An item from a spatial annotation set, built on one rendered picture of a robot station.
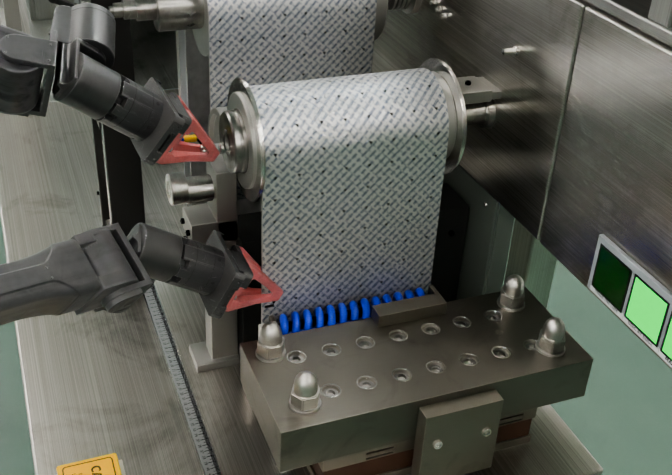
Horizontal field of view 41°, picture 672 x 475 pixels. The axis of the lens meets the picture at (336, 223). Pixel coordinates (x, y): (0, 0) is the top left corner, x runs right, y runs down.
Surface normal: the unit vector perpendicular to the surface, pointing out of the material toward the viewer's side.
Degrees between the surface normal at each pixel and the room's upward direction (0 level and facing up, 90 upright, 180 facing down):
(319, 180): 90
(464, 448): 90
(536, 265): 90
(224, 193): 90
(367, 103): 41
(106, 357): 0
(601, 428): 0
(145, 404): 0
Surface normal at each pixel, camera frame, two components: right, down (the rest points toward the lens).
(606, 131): -0.93, 0.15
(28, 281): 0.66, -0.53
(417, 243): 0.36, 0.50
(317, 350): 0.04, -0.85
